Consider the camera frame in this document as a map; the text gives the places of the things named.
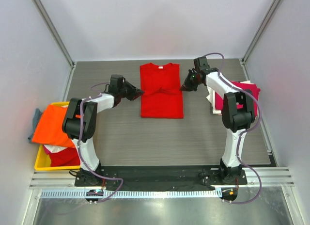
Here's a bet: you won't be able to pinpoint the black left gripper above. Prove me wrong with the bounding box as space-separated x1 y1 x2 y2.
118 80 144 101

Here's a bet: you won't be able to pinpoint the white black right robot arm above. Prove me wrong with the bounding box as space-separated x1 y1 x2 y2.
180 55 257 184

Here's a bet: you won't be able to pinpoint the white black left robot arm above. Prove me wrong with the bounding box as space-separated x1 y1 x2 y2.
62 74 144 186

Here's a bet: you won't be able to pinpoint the folded magenta t-shirt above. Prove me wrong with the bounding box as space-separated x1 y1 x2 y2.
215 81 261 110

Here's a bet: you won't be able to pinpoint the dark red t-shirt in bin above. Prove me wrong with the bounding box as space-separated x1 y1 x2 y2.
49 148 80 167

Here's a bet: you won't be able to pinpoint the orange t-shirt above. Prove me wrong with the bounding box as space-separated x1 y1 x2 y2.
31 104 75 148

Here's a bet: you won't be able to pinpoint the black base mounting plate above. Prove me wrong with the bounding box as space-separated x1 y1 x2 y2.
69 165 248 192

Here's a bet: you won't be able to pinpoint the grey t-shirt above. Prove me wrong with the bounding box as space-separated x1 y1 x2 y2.
27 108 43 143

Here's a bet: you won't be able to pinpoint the yellow plastic bin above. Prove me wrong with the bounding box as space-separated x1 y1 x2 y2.
34 101 79 171

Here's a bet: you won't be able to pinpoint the right aluminium frame post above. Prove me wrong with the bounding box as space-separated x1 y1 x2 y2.
241 0 283 65

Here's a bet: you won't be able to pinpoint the aluminium frame post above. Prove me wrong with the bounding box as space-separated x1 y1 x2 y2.
28 0 76 68
241 0 283 65

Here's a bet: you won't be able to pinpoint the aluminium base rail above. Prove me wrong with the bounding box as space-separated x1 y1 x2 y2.
29 167 295 189

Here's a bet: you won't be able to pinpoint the white slotted cable duct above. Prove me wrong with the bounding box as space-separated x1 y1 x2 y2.
41 188 222 200

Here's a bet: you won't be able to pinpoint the left aluminium frame post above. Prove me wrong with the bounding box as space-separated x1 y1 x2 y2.
28 0 76 68

